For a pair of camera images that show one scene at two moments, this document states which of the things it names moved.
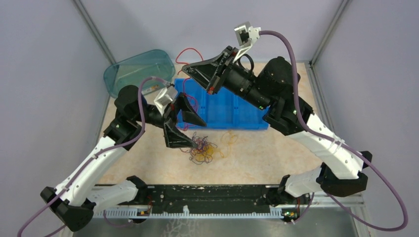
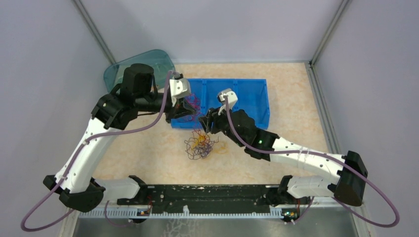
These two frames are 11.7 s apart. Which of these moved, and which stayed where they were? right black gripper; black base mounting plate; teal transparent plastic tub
Moved: right black gripper
Stayed: black base mounting plate; teal transparent plastic tub
